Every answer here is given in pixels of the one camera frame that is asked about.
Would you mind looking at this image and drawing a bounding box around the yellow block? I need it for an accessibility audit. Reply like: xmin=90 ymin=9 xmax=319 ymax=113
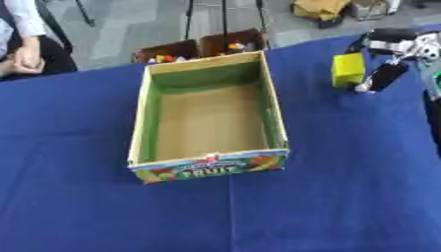
xmin=331 ymin=52 xmax=367 ymax=89

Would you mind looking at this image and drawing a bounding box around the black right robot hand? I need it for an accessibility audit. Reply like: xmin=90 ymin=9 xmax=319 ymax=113
xmin=343 ymin=28 xmax=441 ymax=94

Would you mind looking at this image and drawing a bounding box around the person's hand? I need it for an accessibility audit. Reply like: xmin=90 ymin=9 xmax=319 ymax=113
xmin=10 ymin=35 xmax=47 ymax=75

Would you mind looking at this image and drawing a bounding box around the brown cardboard box with toys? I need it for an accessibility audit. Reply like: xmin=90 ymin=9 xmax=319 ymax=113
xmin=198 ymin=28 xmax=269 ymax=59
xmin=131 ymin=39 xmax=202 ymax=64

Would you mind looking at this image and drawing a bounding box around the person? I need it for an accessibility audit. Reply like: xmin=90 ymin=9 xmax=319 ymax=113
xmin=0 ymin=0 xmax=80 ymax=82

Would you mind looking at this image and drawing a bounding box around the black tripod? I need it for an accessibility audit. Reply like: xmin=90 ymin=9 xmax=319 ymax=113
xmin=180 ymin=0 xmax=273 ymax=47

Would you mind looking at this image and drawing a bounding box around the tan cardboard box green inside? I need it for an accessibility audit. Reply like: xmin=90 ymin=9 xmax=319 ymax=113
xmin=125 ymin=50 xmax=291 ymax=185

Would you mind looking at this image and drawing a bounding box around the yellow bag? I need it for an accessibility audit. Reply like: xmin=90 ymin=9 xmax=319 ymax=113
xmin=290 ymin=0 xmax=353 ymax=22

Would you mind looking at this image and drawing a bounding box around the black chair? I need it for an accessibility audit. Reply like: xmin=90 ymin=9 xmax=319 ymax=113
xmin=34 ymin=0 xmax=76 ymax=55

